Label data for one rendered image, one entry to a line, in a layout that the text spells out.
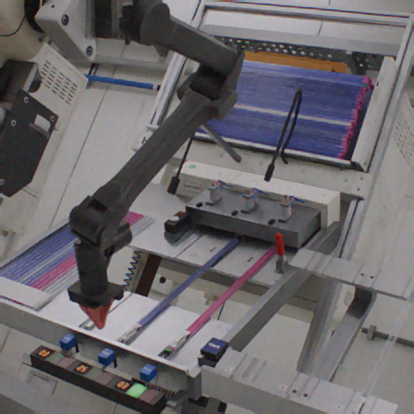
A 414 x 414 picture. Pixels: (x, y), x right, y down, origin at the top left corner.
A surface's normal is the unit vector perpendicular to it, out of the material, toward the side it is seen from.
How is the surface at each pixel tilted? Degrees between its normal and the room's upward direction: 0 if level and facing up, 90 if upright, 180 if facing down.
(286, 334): 90
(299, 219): 46
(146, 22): 104
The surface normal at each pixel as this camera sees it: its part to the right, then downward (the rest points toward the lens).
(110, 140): -0.41, -0.34
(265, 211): -0.07, -0.88
